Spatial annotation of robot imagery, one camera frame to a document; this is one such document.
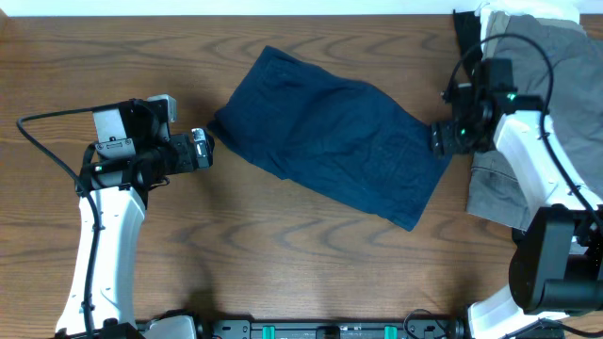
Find navy blue shorts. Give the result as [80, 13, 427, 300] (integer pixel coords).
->
[208, 46, 449, 231]

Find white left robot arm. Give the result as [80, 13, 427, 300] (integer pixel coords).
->
[56, 94, 215, 338]

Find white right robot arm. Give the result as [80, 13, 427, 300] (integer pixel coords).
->
[431, 58, 602, 338]

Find black garment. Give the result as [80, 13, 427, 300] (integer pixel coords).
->
[452, 11, 482, 76]

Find grey shorts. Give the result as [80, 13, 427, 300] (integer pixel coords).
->
[466, 15, 602, 230]

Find beige garment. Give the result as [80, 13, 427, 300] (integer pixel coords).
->
[480, 11, 586, 58]

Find white garment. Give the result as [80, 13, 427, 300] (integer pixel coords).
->
[474, 0, 580, 40]

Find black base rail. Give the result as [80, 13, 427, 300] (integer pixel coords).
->
[197, 309, 471, 339]

